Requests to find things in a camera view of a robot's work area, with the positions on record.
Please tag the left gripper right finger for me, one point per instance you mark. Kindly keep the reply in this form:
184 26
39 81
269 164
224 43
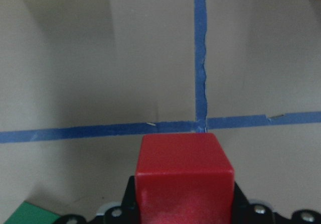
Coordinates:
243 211

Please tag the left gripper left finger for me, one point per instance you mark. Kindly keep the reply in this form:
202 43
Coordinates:
125 212

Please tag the red wooden block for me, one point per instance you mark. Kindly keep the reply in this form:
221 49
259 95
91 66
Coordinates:
184 178

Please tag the green wooden block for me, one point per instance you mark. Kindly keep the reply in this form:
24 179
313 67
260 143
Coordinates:
28 213

